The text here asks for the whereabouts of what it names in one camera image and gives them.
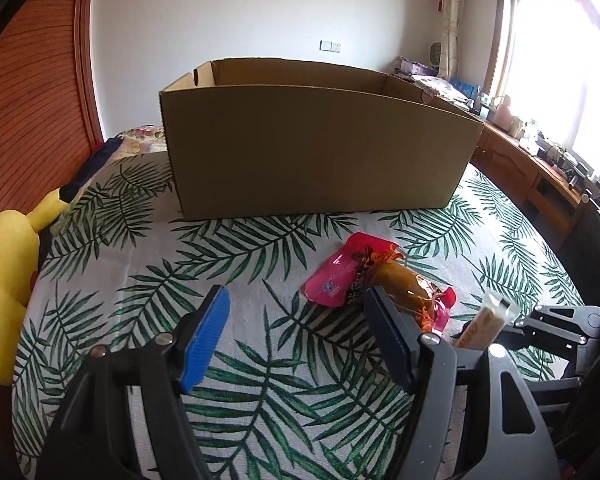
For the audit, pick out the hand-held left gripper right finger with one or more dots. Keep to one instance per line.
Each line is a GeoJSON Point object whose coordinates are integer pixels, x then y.
{"type": "Point", "coordinates": [387, 335]}

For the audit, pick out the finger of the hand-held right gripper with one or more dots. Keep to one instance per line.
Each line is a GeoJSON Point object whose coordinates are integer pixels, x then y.
{"type": "Point", "coordinates": [550, 365]}
{"type": "Point", "coordinates": [565, 322]}

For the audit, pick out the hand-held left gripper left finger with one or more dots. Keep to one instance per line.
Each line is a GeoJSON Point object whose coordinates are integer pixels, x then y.
{"type": "Point", "coordinates": [205, 335]}

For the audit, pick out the pink snack packet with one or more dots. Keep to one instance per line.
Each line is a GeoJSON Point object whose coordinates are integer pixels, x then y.
{"type": "Point", "coordinates": [340, 275]}

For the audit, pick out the beige biscuit snack packet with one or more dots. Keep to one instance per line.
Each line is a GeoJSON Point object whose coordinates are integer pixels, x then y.
{"type": "Point", "coordinates": [482, 322]}

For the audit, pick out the brown cardboard box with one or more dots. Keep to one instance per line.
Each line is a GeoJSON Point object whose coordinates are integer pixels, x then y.
{"type": "Point", "coordinates": [305, 150]}

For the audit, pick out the green leaf print blanket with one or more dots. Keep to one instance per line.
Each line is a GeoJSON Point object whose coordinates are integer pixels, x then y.
{"type": "Point", "coordinates": [280, 400]}

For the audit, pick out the brown wooden cabinet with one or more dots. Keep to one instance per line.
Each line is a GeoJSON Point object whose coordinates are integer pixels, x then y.
{"type": "Point", "coordinates": [510, 160]}

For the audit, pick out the dark blue bed sheet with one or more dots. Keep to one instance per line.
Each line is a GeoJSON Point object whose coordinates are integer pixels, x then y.
{"type": "Point", "coordinates": [92, 165]}

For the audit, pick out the floral blanket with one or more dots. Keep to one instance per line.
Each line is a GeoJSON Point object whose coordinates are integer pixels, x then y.
{"type": "Point", "coordinates": [140, 140]}

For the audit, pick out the yellow plush toy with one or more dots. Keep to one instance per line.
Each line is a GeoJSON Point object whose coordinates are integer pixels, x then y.
{"type": "Point", "coordinates": [5, 270]}

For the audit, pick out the pink figurine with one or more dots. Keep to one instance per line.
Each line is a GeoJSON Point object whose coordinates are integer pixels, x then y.
{"type": "Point", "coordinates": [505, 112]}

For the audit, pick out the folded floral cloth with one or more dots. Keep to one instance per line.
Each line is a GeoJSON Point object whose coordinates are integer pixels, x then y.
{"type": "Point", "coordinates": [440, 87]}

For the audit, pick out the blue packets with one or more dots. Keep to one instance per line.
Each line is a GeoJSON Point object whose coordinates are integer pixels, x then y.
{"type": "Point", "coordinates": [465, 90]}

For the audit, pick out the wooden framed window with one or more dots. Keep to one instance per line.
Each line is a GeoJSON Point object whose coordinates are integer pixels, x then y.
{"type": "Point", "coordinates": [555, 60]}

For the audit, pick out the purple box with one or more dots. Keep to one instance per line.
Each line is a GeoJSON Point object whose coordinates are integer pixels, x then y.
{"type": "Point", "coordinates": [415, 65]}

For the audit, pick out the small grey fan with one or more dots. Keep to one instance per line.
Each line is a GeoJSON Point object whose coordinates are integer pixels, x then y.
{"type": "Point", "coordinates": [436, 54]}

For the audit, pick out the red-brown wooden wardrobe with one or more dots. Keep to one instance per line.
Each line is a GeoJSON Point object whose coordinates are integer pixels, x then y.
{"type": "Point", "coordinates": [35, 85]}

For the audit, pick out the cream patterned curtain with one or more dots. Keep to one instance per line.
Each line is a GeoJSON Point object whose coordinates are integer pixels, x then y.
{"type": "Point", "coordinates": [452, 10]}

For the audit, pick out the white wall socket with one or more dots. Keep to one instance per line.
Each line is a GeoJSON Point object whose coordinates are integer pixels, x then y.
{"type": "Point", "coordinates": [331, 46]}

